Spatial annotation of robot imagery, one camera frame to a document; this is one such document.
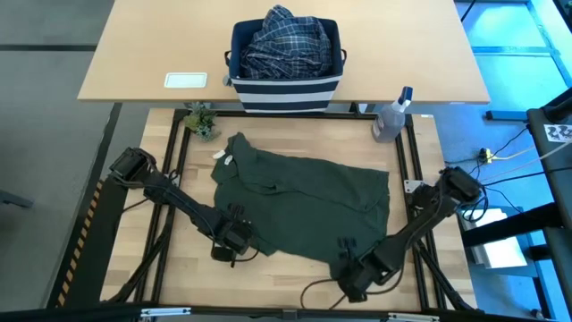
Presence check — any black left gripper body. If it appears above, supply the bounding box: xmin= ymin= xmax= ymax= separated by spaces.
xmin=213 ymin=214 xmax=255 ymax=256

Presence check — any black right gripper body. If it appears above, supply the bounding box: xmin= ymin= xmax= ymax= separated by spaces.
xmin=346 ymin=250 xmax=390 ymax=283

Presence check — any dark green button shirt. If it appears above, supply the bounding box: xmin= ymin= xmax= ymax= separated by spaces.
xmin=209 ymin=131 xmax=391 ymax=281

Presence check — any navy white striped fabric bin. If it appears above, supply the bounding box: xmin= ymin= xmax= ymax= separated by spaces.
xmin=223 ymin=16 xmax=348 ymax=114

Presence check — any small green succulent plant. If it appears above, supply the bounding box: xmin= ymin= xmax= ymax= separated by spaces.
xmin=182 ymin=101 xmax=223 ymax=143

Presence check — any clear spray bottle blue nozzle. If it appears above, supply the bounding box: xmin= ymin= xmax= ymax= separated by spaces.
xmin=371 ymin=85 xmax=415 ymax=144

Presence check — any white box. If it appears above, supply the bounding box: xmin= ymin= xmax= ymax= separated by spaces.
xmin=462 ymin=208 xmax=529 ymax=269

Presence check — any black yellow striped base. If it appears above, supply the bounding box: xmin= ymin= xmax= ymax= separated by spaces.
xmin=46 ymin=177 xmax=131 ymax=310

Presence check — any white rectangular tray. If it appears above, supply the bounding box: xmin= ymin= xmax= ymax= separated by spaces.
xmin=163 ymin=72 xmax=209 ymax=89

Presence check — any blue plaid shirt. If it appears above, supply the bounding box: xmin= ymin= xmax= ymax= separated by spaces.
xmin=240 ymin=4 xmax=334 ymax=81

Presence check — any light wooden desk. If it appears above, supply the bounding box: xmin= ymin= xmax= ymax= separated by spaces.
xmin=76 ymin=0 xmax=492 ymax=106

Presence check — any white marker card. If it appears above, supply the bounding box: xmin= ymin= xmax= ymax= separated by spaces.
xmin=543 ymin=123 xmax=572 ymax=143

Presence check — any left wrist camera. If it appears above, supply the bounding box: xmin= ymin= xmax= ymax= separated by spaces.
xmin=210 ymin=244 xmax=239 ymax=265

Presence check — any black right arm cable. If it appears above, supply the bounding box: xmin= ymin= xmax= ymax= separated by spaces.
xmin=299 ymin=276 xmax=358 ymax=310

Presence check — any black aluminium table frame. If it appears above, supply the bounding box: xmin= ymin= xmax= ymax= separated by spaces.
xmin=105 ymin=108 xmax=477 ymax=317

